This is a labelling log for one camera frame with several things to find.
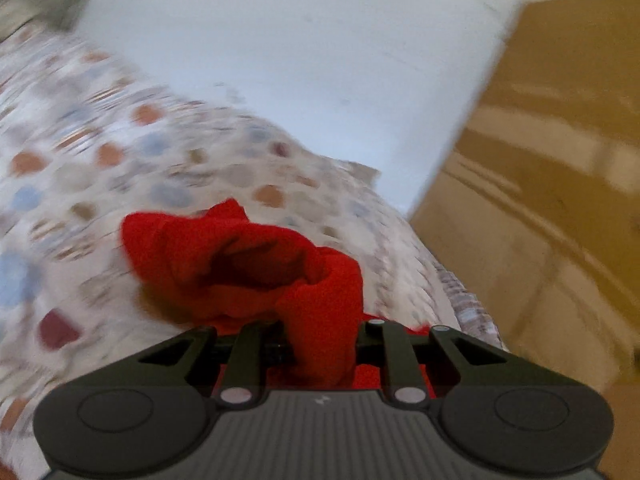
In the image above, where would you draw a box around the red knitted sweater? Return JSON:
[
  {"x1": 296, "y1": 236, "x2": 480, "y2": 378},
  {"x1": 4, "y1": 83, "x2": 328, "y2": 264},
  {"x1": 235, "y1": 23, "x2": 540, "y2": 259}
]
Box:
[{"x1": 120, "y1": 197, "x2": 442, "y2": 394}]

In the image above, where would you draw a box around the brown wooden wardrobe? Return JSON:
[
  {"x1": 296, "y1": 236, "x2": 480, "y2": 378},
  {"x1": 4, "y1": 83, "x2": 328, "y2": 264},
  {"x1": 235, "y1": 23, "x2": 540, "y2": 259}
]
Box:
[{"x1": 411, "y1": 0, "x2": 639, "y2": 479}]

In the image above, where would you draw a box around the dotted patterned duvet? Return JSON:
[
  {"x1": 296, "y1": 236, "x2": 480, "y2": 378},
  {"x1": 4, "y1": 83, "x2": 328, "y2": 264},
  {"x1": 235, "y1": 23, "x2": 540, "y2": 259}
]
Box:
[{"x1": 1, "y1": 23, "x2": 500, "y2": 479}]

